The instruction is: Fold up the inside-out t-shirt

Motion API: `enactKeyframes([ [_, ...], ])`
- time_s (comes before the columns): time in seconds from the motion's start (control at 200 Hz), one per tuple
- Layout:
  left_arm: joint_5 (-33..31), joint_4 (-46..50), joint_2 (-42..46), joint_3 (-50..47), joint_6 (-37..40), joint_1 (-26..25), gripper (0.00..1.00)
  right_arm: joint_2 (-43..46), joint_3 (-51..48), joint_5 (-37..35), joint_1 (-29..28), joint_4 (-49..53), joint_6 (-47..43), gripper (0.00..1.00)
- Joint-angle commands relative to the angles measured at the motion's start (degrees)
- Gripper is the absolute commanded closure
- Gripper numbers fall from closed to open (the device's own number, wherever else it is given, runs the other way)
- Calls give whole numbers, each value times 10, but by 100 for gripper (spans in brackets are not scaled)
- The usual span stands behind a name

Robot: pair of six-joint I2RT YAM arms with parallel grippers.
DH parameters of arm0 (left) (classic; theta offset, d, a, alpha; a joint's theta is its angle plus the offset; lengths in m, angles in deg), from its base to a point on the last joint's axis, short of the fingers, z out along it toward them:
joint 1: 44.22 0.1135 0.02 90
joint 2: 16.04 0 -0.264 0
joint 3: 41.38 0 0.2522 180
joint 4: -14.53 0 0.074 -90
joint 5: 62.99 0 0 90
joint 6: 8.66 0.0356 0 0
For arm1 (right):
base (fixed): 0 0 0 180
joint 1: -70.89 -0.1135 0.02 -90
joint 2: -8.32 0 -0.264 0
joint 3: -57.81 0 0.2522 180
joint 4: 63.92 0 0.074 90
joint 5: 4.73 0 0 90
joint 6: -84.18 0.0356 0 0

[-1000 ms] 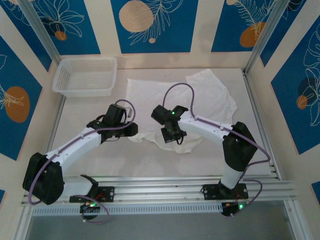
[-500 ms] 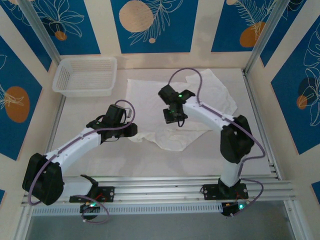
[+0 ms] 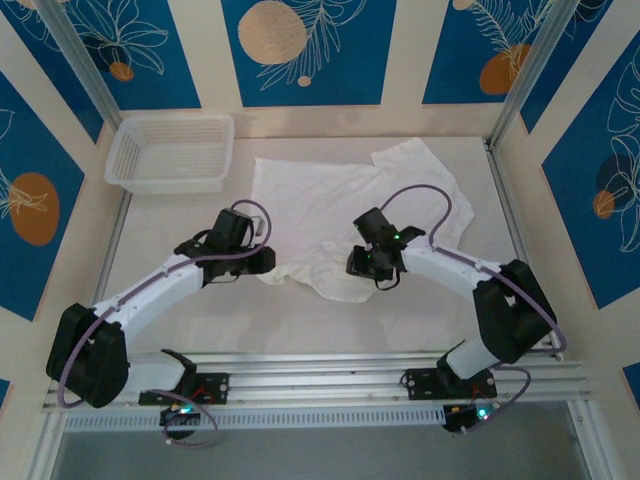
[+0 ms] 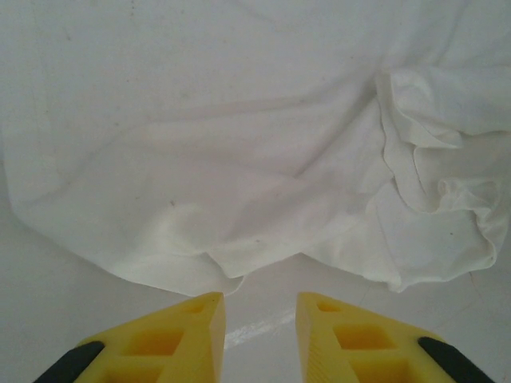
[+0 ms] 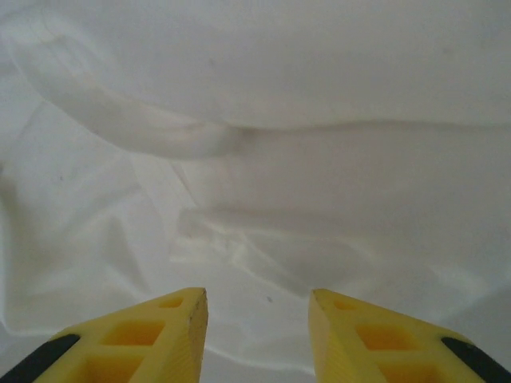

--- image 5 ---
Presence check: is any white t-shirt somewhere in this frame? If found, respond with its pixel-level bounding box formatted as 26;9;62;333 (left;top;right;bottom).
0;0;511;383

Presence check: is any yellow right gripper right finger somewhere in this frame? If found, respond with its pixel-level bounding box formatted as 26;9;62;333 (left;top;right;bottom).
308;288;511;383

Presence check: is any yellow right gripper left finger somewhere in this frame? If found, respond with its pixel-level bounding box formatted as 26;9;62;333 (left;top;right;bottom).
0;286;209;383

